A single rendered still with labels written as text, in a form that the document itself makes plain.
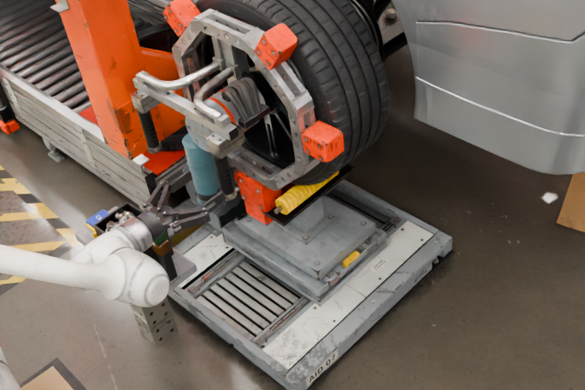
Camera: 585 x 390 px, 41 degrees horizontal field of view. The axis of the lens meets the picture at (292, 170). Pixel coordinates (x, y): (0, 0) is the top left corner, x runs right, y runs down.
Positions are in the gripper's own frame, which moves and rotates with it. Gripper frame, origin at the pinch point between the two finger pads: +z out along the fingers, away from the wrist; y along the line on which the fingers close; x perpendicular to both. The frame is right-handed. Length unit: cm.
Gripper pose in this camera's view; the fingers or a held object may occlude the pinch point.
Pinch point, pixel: (204, 186)
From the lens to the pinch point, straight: 209.4
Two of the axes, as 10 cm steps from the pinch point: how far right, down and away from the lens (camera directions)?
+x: -1.2, -7.5, -6.5
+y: 7.1, 3.9, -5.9
